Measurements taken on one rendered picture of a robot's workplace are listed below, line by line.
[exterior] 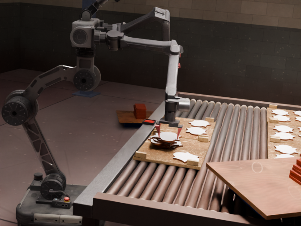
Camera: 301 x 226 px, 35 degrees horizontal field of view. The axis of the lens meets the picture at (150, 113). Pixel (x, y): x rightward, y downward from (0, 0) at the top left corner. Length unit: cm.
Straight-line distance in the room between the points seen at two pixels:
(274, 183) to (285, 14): 583
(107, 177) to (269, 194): 75
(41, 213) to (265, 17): 534
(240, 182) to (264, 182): 10
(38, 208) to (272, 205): 198
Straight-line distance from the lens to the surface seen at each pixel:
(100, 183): 216
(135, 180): 222
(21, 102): 331
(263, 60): 780
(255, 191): 192
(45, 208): 342
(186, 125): 301
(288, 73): 780
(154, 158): 243
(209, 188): 219
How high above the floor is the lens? 181
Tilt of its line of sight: 16 degrees down
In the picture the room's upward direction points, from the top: 4 degrees clockwise
